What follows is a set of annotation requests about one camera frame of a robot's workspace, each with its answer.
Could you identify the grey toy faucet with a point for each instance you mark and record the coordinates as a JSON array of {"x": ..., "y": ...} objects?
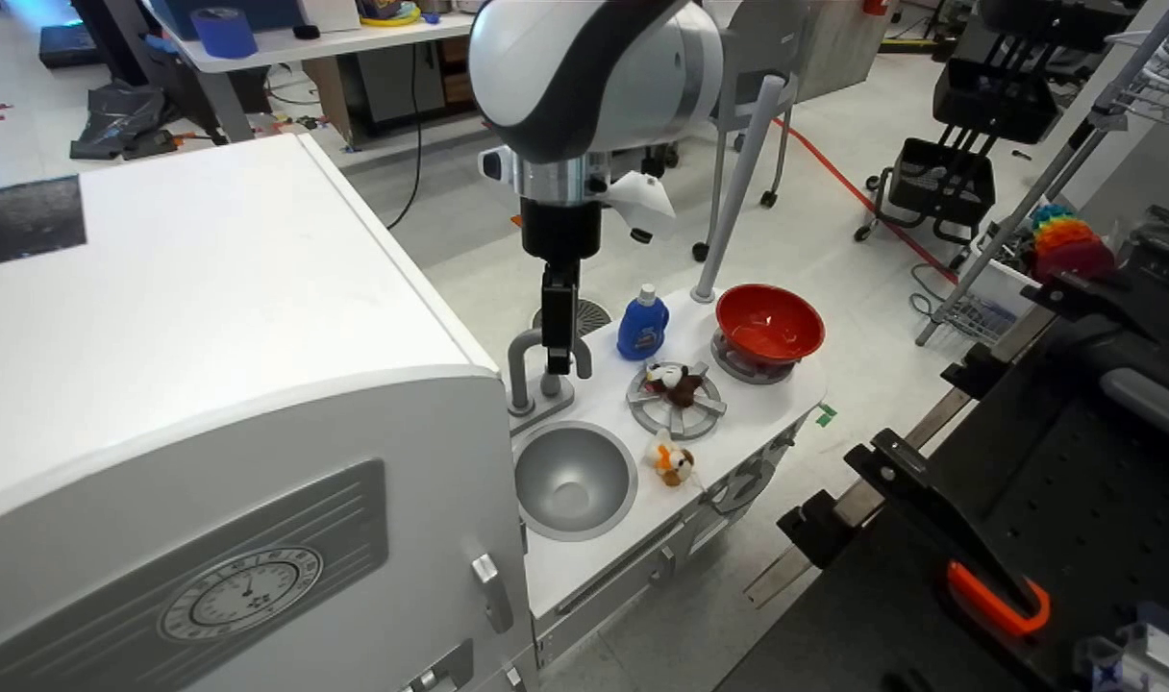
[{"x": 520, "y": 372}]

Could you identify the black perforated table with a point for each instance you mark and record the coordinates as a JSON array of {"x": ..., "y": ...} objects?
[{"x": 1099, "y": 539}]

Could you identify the grey round sink basin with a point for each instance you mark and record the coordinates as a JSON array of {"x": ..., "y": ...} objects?
[{"x": 575, "y": 481}]

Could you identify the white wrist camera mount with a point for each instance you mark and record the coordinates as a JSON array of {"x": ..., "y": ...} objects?
[{"x": 645, "y": 207}]

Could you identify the white toy fridge cabinet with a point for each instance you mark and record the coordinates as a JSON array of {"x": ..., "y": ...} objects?
[{"x": 202, "y": 387}]

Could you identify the grey burner under bowl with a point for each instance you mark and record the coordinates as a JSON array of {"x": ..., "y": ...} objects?
[{"x": 739, "y": 363}]

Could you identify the brown and white toy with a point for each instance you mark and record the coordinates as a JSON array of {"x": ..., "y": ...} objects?
[{"x": 674, "y": 383}]

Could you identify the white box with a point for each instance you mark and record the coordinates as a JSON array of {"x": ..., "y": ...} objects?
[{"x": 1002, "y": 293}]

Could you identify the blue plastic bottle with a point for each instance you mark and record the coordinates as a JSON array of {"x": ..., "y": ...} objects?
[{"x": 645, "y": 329}]

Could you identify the black bag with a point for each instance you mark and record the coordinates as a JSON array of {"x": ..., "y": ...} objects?
[{"x": 117, "y": 123}]

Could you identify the rainbow stacking toy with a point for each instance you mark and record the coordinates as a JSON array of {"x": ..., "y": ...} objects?
[{"x": 1070, "y": 244}]

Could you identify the grey round burner grate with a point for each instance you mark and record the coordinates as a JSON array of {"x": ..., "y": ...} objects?
[{"x": 702, "y": 419}]

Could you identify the red bowl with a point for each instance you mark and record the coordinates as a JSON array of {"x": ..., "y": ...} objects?
[{"x": 771, "y": 324}]

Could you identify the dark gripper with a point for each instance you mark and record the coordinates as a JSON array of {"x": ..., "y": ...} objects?
[{"x": 565, "y": 233}]

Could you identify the small orange plush toy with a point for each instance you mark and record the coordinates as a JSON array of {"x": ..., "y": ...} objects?
[{"x": 672, "y": 462}]

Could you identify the grey metal pole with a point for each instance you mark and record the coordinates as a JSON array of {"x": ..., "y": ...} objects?
[{"x": 739, "y": 196}]

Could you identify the white toy kitchen counter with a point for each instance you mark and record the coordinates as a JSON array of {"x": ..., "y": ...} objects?
[{"x": 753, "y": 429}]

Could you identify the silver tripod stand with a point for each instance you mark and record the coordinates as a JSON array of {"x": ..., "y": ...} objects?
[{"x": 1059, "y": 156}]

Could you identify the white background table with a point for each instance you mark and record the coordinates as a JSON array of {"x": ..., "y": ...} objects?
[{"x": 318, "y": 51}]

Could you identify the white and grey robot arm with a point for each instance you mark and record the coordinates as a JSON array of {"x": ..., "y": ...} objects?
[{"x": 586, "y": 80}]

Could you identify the black wheeled cart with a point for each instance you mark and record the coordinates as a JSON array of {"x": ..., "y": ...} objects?
[{"x": 984, "y": 103}]

